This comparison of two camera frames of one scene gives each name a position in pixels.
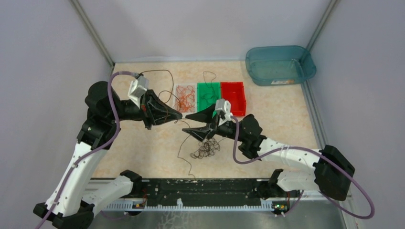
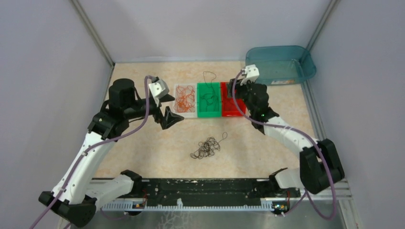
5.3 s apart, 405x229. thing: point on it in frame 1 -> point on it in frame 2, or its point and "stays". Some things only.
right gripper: [202, 132] -> [239, 87]
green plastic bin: [207, 94] stays
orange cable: [185, 101] stays
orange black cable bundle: [207, 148] stays
